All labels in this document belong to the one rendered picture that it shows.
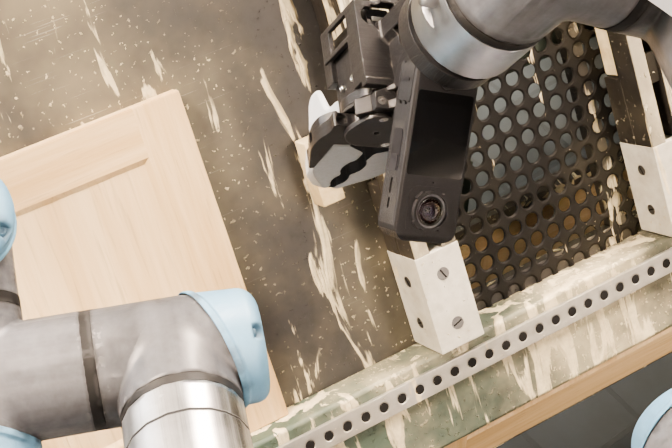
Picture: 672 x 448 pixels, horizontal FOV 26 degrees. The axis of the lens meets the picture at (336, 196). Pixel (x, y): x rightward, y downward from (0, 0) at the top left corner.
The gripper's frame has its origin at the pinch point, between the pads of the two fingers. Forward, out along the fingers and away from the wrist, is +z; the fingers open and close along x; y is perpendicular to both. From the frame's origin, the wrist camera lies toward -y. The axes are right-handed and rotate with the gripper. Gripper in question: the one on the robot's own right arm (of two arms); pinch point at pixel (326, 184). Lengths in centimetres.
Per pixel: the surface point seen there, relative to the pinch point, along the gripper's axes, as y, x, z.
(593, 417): 14, -123, 138
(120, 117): 28, -3, 50
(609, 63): 38, -66, 45
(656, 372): 22, -138, 135
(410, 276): 13, -39, 56
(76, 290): 12, 1, 60
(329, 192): 22, -28, 52
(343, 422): -2, -32, 64
